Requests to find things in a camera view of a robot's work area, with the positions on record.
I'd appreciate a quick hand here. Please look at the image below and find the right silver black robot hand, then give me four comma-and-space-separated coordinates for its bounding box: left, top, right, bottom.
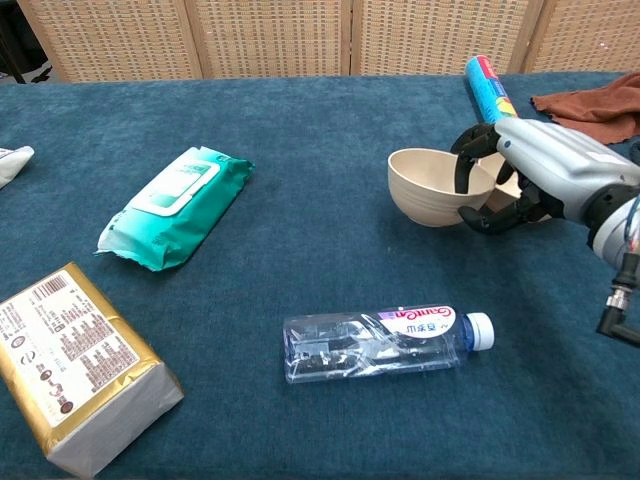
449, 117, 640, 236

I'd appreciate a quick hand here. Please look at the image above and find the brown cloth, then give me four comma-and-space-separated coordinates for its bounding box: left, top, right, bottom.
529, 72, 640, 146

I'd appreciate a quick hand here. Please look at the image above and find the blue cling film roll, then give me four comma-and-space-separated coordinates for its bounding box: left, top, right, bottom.
464, 55, 521, 125

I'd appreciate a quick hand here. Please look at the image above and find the clear plastic water bottle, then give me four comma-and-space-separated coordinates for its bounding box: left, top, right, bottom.
282, 304, 496, 385

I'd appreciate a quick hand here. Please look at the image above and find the woven folding screen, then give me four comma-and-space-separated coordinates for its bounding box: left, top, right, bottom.
17, 0, 640, 84

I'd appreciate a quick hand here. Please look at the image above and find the green wet wipes pack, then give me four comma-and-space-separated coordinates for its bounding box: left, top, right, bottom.
93, 145, 256, 273

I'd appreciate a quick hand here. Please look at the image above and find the office chair wheel base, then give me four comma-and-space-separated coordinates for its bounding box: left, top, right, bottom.
27, 60, 55, 84

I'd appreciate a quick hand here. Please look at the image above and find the gold wrapped box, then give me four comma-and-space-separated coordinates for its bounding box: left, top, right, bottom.
0, 261, 185, 479

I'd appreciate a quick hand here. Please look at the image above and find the white printed bag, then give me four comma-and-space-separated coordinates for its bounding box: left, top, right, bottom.
0, 145, 35, 190

